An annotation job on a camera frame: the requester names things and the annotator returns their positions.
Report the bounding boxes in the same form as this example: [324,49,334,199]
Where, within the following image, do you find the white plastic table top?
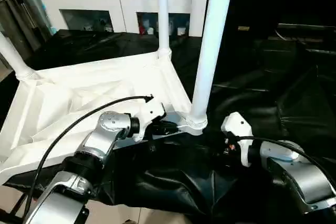
[0,51,208,177]

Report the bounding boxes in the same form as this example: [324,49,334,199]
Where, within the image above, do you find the white plastic table leg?
[186,0,237,130]
[0,31,37,80]
[156,0,172,61]

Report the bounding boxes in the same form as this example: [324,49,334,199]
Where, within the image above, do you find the black plastic mat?
[0,27,336,224]

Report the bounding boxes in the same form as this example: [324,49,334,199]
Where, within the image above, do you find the grey metal stand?
[0,0,53,67]

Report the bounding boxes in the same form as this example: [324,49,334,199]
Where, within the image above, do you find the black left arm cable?
[24,95,154,219]

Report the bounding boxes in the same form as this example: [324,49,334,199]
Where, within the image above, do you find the black bench with silver rail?
[273,23,336,57]

